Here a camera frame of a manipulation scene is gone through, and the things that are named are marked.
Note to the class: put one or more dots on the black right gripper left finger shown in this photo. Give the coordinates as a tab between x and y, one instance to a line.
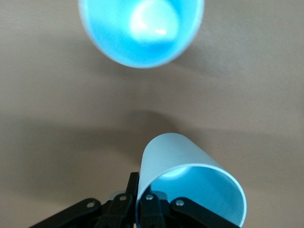
114	213

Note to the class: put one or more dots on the brown table cloth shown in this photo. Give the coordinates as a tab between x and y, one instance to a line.
47	95

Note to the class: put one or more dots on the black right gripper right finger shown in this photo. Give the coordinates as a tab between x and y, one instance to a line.
152	213

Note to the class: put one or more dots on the blue plastic cup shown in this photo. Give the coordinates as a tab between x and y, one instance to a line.
114	35
178	152

